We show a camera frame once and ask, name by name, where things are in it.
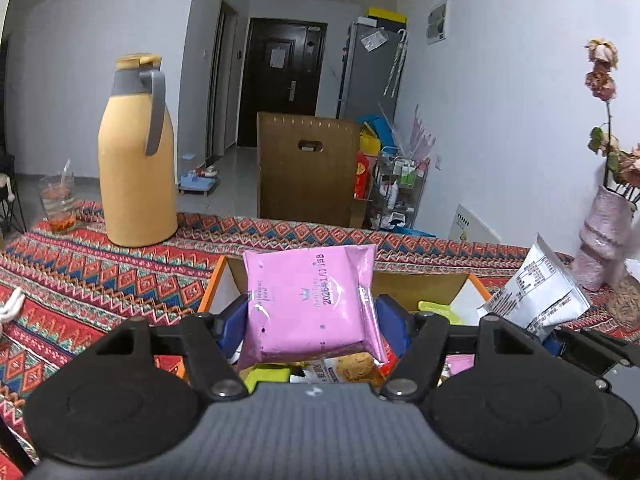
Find green white nut bar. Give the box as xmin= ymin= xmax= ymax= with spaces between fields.
xmin=418 ymin=301 xmax=465 ymax=325

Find long green snack bar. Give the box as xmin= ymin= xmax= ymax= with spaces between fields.
xmin=244 ymin=364 xmax=292 ymax=393

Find pink snack packet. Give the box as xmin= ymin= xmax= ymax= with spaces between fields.
xmin=239 ymin=245 xmax=385 ymax=370
xmin=442 ymin=354 xmax=475 ymax=377

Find orange cracker packet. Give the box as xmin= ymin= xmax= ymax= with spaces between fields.
xmin=302 ymin=352 xmax=385 ymax=388

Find woven tissue box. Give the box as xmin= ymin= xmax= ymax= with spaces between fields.
xmin=606 ymin=274 xmax=640 ymax=330

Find red cardboard snack box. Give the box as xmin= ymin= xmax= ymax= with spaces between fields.
xmin=197 ymin=253 xmax=494 ymax=376

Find pink ceramic vase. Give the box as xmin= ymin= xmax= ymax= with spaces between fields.
xmin=570 ymin=185 xmax=637 ymax=292

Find red gift bag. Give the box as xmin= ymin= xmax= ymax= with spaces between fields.
xmin=354 ymin=151 xmax=369 ymax=200

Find colourful patterned tablecloth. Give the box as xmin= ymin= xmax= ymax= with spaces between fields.
xmin=1 ymin=202 xmax=639 ymax=479

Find brown wicker chair back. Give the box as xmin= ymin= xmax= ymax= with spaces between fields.
xmin=257 ymin=112 xmax=359 ymax=226

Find dried pink roses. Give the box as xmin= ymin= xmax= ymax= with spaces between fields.
xmin=585 ymin=38 xmax=639 ymax=210

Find yellow thermos jug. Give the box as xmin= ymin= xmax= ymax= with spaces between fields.
xmin=98 ymin=53 xmax=178 ymax=248

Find glass cup with drink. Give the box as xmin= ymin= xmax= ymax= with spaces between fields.
xmin=38 ymin=159 xmax=76 ymax=233

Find white cloth gloves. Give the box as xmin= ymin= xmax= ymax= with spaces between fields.
xmin=0 ymin=287 xmax=25 ymax=324

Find grey refrigerator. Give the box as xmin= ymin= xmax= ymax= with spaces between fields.
xmin=335 ymin=16 xmax=408 ymax=120

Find black entrance door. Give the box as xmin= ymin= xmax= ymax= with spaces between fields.
xmin=236 ymin=18 xmax=326 ymax=148

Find yellow box on fridge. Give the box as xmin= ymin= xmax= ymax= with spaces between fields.
xmin=367 ymin=8 xmax=408 ymax=24

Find wire storage cart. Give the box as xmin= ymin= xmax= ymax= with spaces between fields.
xmin=368 ymin=148 xmax=431 ymax=232

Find wall electrical panel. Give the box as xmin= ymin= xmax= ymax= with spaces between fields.
xmin=425 ymin=0 xmax=449 ymax=44

